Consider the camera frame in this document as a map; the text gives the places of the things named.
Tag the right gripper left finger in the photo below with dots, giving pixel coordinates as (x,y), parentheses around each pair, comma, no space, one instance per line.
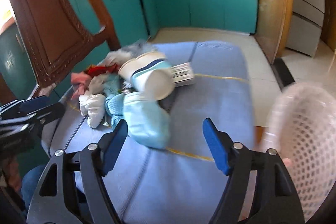
(96,161)

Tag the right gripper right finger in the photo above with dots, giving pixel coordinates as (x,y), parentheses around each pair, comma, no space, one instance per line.
(235,161)

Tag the light blue cloth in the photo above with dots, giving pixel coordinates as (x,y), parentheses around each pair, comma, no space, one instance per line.
(148,123)

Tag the pink plastic wrapper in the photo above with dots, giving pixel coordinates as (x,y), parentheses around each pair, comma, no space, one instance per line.
(80,82)

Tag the red snack wrapper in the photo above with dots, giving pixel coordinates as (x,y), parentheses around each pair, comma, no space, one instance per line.
(96,70)

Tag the white blue paper cup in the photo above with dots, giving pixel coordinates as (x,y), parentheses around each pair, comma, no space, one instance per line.
(150,73)

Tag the teal kitchen cabinets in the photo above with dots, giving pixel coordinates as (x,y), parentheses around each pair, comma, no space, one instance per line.
(133,20)

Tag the operator leg in jeans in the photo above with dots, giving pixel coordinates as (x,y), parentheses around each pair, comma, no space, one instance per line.
(29,184)

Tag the white plastic mesh bin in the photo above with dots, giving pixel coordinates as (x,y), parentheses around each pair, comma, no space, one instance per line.
(301,128)

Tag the brown wooden chair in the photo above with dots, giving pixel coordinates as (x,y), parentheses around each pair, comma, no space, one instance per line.
(55,40)

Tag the white blue medicine box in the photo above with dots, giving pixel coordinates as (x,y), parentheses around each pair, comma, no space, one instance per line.
(183,75)

